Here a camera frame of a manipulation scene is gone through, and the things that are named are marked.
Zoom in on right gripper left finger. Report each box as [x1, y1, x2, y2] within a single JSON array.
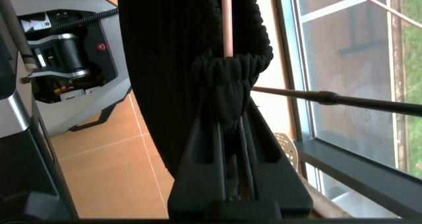
[[167, 113, 229, 219]]

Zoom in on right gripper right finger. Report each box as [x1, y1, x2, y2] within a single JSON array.
[[239, 98, 313, 219]]

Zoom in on black shorts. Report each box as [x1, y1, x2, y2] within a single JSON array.
[[115, 0, 274, 179]]

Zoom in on pink clothes hanger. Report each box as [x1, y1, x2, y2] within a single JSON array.
[[344, 0, 422, 30], [221, 0, 234, 59]]

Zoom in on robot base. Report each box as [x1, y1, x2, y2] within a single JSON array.
[[0, 0, 133, 220]]

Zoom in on white laundry basket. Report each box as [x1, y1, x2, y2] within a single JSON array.
[[273, 132, 299, 172]]

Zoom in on black clothes rack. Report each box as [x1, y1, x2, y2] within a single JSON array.
[[252, 85, 422, 118]]

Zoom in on window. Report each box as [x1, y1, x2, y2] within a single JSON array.
[[270, 0, 422, 219]]

